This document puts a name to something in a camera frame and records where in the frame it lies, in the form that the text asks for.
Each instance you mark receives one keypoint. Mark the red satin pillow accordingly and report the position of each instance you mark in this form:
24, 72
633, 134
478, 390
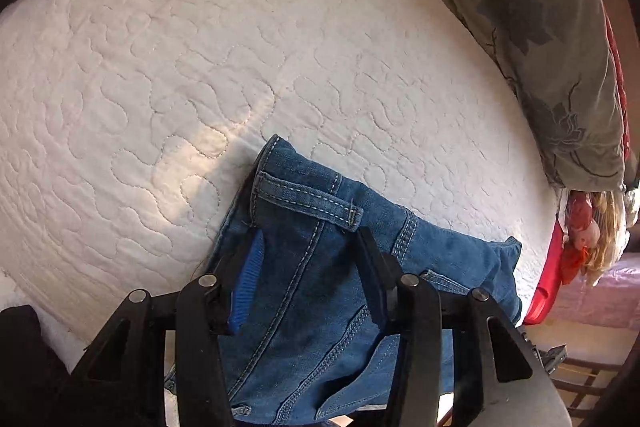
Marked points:
547, 287

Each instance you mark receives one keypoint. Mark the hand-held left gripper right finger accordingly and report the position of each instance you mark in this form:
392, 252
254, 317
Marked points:
372, 277

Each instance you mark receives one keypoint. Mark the white quilted bed cover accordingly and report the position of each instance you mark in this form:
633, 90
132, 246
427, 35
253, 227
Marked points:
225, 57

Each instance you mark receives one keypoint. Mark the wooden slatted frame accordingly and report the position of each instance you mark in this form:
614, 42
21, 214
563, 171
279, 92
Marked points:
575, 372

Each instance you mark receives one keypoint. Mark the blonde doll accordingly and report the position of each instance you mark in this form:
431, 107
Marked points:
595, 232

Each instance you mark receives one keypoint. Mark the grey floral pillow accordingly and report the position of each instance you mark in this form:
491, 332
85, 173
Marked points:
540, 57

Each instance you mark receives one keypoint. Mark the pink bedding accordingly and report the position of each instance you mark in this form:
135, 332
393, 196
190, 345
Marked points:
600, 297

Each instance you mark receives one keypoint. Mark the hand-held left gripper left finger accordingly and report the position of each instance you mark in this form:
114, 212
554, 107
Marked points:
245, 287

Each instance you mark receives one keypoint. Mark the blue denim pants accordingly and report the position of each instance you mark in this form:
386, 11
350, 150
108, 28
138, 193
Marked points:
310, 282

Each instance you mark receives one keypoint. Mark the person's black garment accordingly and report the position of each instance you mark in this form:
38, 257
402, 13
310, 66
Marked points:
25, 367

